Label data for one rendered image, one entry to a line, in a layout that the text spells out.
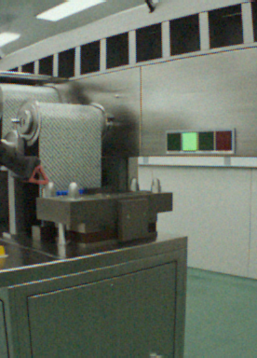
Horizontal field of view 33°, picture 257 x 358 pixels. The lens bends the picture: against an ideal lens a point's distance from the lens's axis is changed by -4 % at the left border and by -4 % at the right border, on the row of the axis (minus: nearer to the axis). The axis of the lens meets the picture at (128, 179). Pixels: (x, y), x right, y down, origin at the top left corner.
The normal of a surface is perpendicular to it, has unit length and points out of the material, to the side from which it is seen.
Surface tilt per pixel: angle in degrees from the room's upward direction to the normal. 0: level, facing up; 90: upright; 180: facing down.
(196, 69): 90
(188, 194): 90
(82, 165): 90
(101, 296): 90
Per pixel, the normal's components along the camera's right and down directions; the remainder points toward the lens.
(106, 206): 0.69, 0.04
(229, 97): -0.72, 0.04
